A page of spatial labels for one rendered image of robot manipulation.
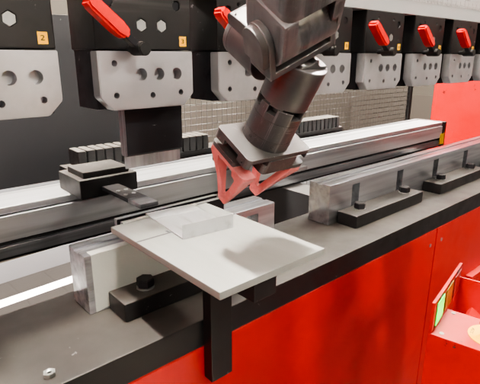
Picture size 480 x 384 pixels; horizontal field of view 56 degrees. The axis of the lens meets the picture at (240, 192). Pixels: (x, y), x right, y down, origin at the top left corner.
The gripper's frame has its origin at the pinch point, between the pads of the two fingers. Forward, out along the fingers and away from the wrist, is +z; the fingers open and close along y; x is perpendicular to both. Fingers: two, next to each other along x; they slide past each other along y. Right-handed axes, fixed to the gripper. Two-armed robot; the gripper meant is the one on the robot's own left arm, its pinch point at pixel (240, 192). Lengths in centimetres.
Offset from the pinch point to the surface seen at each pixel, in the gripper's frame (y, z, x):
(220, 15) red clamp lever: -7.0, -13.1, -22.3
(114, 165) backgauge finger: -1.8, 24.6, -32.7
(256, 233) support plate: -4.5, 7.3, 2.6
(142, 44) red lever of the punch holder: 6.8, -10.1, -19.2
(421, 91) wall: -378, 104, -140
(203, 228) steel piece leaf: 1.5, 8.9, -1.9
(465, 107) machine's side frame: -213, 41, -48
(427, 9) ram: -74, -15, -28
